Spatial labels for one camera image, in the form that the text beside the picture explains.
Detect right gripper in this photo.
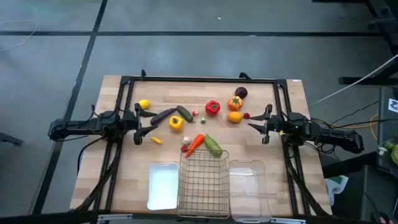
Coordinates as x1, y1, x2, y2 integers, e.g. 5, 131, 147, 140
248, 103, 290, 145

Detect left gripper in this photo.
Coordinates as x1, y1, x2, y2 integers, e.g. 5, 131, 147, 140
123, 102, 159, 146

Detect purple eggplant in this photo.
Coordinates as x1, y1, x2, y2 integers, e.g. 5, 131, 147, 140
150, 107, 178, 126

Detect orange fruit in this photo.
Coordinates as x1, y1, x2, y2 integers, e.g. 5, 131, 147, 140
228, 111, 243, 124

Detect yellow bell pepper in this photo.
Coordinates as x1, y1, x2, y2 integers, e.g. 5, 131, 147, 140
169, 115, 185, 133

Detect orange bell pepper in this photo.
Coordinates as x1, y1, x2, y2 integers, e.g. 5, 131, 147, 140
228, 95, 244, 112

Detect dark green cucumber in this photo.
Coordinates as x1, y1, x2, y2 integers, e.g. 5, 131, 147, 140
176, 105, 194, 123

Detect red bell pepper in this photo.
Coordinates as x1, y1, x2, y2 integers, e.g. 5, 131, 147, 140
205, 100, 221, 117

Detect light green bitter gourd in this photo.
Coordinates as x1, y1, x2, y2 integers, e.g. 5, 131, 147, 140
203, 134, 224, 158

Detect orange carrot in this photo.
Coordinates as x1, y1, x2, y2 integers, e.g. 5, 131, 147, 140
185, 133, 205, 158

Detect dark purple onion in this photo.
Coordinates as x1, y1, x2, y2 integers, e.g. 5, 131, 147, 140
234, 86, 249, 100

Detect white plastic tray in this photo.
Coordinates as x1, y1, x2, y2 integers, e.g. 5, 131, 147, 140
146, 162, 180, 211

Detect clear plastic bin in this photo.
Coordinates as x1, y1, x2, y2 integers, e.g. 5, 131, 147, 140
228, 159, 273, 223

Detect green and white bag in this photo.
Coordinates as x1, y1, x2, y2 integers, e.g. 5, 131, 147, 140
324, 174, 349, 207

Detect dark side table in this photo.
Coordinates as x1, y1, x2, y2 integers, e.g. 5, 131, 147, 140
376, 85, 398, 175

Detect black furniture foot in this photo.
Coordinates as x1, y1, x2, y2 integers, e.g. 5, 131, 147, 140
0, 131, 24, 147

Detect green toy vegetable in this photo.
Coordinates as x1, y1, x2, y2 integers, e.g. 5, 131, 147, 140
384, 139, 398, 166

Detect black metal table frame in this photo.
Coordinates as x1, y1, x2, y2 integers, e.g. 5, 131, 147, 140
70, 68, 333, 224

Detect black power cable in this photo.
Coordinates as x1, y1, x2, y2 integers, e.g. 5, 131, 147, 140
76, 136, 106, 175

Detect wire mesh basket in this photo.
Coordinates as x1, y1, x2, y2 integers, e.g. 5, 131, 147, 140
177, 148, 231, 219

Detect yellow cable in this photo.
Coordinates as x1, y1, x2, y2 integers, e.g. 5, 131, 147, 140
329, 114, 379, 141

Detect thin black cable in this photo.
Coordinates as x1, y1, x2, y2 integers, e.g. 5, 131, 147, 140
331, 101, 379, 124
338, 118, 398, 126

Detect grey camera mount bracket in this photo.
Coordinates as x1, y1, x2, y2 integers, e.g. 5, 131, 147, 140
269, 217, 307, 224
96, 213, 134, 224

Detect light grey cable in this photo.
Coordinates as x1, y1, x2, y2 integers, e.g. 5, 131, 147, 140
308, 53, 398, 107

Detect black furniture frame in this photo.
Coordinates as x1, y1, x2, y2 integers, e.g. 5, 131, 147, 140
312, 0, 398, 86

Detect white floor cable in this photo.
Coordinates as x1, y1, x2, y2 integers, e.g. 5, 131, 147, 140
0, 19, 38, 53

